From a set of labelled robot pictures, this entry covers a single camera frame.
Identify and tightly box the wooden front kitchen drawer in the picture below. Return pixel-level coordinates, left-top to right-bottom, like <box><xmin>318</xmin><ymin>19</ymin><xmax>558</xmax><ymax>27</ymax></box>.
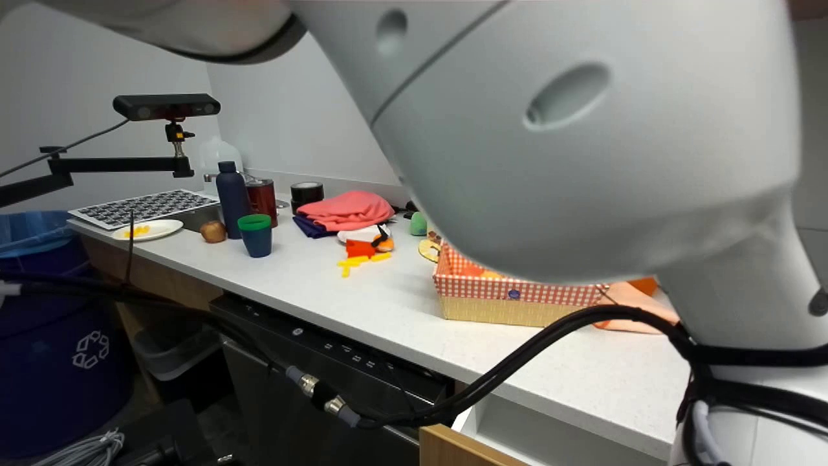
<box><xmin>416</xmin><ymin>389</ymin><xmax>688</xmax><ymax>466</ymax></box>

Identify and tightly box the orange black white toy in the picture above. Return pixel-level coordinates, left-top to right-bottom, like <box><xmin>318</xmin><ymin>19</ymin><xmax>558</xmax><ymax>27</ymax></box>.
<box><xmin>335</xmin><ymin>222</ymin><xmax>399</xmax><ymax>256</ymax></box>

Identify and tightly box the red toy fries carton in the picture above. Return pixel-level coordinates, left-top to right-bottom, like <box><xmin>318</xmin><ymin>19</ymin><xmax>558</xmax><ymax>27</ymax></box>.
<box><xmin>342</xmin><ymin>235</ymin><xmax>381</xmax><ymax>261</ymax></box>

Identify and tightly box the orange toy ball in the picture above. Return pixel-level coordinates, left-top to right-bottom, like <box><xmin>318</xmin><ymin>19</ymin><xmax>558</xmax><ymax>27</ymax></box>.
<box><xmin>447</xmin><ymin>253</ymin><xmax>490</xmax><ymax>279</ymax></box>

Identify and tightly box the brown round toy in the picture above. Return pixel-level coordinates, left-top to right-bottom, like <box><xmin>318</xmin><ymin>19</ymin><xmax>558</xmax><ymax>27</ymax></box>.
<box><xmin>199</xmin><ymin>220</ymin><xmax>230</xmax><ymax>247</ymax></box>

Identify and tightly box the pink red cloth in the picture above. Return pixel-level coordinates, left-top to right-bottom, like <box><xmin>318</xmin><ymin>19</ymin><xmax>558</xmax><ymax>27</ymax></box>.
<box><xmin>294</xmin><ymin>190</ymin><xmax>399</xmax><ymax>235</ymax></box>

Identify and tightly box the dark blue cloth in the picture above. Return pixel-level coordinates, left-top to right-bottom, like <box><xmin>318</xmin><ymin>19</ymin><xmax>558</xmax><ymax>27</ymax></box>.
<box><xmin>289</xmin><ymin>213</ymin><xmax>336</xmax><ymax>240</ymax></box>

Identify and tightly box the black tape roll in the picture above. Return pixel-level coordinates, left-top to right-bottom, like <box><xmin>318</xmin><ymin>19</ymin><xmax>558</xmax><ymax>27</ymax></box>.
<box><xmin>289</xmin><ymin>181</ymin><xmax>327</xmax><ymax>216</ymax></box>

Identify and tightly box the red can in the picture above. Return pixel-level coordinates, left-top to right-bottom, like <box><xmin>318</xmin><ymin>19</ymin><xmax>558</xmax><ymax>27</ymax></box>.
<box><xmin>244</xmin><ymin>177</ymin><xmax>279</xmax><ymax>229</ymax></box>

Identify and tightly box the blue cup green lid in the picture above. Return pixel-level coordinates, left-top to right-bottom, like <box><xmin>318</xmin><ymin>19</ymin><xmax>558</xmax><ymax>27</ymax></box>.
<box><xmin>236</xmin><ymin>213</ymin><xmax>278</xmax><ymax>260</ymax></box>

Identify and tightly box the dark blue bottle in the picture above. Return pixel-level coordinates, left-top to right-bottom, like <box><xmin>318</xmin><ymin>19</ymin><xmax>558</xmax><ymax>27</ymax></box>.
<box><xmin>214</xmin><ymin>159</ymin><xmax>253</xmax><ymax>240</ymax></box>

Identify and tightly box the dark steel dishwasher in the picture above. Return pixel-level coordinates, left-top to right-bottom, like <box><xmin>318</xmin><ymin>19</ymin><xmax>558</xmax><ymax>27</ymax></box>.
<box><xmin>208</xmin><ymin>291</ymin><xmax>460</xmax><ymax>466</ymax></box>

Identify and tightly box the orange cup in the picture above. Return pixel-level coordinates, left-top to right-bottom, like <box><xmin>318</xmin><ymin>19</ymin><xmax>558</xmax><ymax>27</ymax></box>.
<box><xmin>627</xmin><ymin>275</ymin><xmax>663</xmax><ymax>299</ymax></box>

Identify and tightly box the peach cloth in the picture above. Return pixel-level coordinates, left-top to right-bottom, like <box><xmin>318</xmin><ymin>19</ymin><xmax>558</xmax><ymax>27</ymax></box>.
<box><xmin>593</xmin><ymin>279</ymin><xmax>684</xmax><ymax>338</ymax></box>

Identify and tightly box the wooden base cabinet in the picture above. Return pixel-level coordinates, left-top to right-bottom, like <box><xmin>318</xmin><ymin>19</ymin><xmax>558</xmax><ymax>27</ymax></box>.
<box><xmin>81</xmin><ymin>235</ymin><xmax>225</xmax><ymax>323</ymax></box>

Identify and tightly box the dish drying rack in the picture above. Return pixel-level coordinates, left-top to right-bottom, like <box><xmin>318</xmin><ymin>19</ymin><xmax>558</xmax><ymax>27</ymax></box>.
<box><xmin>65</xmin><ymin>186</ymin><xmax>223</xmax><ymax>233</ymax></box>

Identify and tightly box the blue recycling bin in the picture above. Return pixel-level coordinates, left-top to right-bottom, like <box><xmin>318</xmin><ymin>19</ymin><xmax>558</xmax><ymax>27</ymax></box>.
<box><xmin>0</xmin><ymin>211</ymin><xmax>138</xmax><ymax>461</ymax></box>

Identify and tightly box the black stereo camera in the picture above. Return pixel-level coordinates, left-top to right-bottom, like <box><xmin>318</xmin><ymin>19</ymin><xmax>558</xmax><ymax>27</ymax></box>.
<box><xmin>112</xmin><ymin>92</ymin><xmax>223</xmax><ymax>125</ymax></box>

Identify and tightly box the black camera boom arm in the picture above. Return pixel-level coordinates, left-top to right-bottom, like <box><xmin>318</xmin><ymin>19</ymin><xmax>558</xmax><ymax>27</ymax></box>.
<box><xmin>0</xmin><ymin>119</ymin><xmax>197</xmax><ymax>211</ymax></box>

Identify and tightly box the thin black camera cable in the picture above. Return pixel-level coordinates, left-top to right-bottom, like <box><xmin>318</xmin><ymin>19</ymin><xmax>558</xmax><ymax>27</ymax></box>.
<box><xmin>0</xmin><ymin>116</ymin><xmax>131</xmax><ymax>181</ymax></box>

